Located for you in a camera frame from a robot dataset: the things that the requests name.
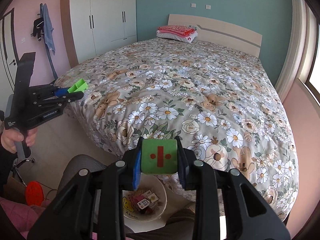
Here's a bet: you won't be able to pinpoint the person's left hand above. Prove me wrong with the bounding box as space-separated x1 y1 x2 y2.
0 126 38 153

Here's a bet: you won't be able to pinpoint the white bowl with small items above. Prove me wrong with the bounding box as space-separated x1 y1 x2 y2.
122 174 167 222

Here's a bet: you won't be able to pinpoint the window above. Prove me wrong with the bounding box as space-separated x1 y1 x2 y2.
297 7 320 95

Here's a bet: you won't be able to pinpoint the beige curtain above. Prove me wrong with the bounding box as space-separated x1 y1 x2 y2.
275 0 310 103

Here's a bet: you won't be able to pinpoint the white door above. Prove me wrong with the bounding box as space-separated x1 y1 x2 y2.
0 9 19 98

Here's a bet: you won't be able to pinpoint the blue hanging shirt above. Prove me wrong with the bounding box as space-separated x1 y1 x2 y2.
40 3 56 55

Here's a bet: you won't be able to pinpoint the person's right leg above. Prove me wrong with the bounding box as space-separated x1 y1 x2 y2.
166 207 197 240

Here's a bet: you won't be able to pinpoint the white wardrobe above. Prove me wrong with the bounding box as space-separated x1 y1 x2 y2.
61 0 137 68

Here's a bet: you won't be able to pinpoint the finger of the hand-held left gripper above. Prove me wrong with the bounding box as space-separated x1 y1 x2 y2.
30 80 69 98
37 91 84 108

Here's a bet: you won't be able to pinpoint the beige wooden headboard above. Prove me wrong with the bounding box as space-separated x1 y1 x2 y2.
167 14 263 58

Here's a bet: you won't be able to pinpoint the light green divided tray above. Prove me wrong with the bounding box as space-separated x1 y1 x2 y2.
67 79 88 93

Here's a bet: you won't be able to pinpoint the folded pink blanket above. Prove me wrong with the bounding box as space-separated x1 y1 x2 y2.
157 25 196 37

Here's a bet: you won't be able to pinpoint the clothes hanging on rack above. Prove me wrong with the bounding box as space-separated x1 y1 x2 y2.
37 4 58 79

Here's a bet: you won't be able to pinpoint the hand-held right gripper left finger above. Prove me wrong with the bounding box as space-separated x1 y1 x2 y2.
27 136 144 240

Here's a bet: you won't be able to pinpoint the dark green cube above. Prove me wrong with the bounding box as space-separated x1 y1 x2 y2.
140 138 178 175

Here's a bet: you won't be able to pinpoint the cardboard box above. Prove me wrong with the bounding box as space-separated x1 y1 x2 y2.
4 175 28 203

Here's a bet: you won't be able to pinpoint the white pillow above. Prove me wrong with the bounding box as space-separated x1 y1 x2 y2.
156 30 198 42

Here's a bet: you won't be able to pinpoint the orange round plastic disc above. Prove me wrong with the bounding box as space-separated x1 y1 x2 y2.
25 181 45 207

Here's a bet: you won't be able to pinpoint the black hanging garment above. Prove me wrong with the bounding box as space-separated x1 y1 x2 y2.
32 17 45 40

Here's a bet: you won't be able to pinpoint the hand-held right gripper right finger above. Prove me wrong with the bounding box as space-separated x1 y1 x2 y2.
175 135 292 240

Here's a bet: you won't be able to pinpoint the pink quilted garment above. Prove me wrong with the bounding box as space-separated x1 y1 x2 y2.
0 196 45 240

